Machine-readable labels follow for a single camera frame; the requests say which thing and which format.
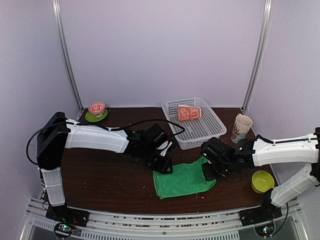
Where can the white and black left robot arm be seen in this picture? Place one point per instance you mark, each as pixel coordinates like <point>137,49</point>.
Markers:
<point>62,133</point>

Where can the red patterned ceramic bowl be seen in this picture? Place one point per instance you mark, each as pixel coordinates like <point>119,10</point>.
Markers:
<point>97,109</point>

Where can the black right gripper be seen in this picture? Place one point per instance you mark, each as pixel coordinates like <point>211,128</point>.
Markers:
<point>209,175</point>

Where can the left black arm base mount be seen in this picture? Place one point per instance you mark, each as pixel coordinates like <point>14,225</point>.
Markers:
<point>68,217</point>

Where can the cream patterned ceramic mug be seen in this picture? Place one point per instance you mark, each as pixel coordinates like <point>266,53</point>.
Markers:
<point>241,127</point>

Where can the lime green bowl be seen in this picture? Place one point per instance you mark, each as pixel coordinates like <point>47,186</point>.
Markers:
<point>262,181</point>

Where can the right aluminium frame post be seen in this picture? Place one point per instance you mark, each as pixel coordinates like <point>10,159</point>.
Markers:
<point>261,47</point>

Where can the orange bunny pattern towel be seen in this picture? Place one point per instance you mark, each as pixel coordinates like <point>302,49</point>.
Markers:
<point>188,113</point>

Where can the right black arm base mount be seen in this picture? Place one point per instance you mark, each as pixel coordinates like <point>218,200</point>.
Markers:
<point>266,212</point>

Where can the aluminium frame post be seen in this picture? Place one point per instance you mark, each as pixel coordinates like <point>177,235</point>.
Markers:
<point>65,53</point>
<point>261,47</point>

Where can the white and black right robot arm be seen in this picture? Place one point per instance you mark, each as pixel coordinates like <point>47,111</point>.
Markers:
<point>249,153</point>

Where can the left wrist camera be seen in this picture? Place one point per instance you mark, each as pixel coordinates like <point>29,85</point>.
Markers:
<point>166,147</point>

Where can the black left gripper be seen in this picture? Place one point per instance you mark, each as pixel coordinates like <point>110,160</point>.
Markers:
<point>163,167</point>

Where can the left aluminium frame post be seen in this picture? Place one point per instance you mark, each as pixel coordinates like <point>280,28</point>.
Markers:
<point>65,53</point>

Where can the green saucer plate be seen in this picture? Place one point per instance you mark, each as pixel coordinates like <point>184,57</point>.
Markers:
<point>89,117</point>

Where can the white plastic mesh basket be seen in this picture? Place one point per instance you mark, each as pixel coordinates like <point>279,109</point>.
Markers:
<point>197,131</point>

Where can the front aluminium rail base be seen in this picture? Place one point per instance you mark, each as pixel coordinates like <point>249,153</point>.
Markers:
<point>218,225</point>

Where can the green microfiber towel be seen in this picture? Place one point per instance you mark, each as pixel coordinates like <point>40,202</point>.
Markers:
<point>186,179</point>

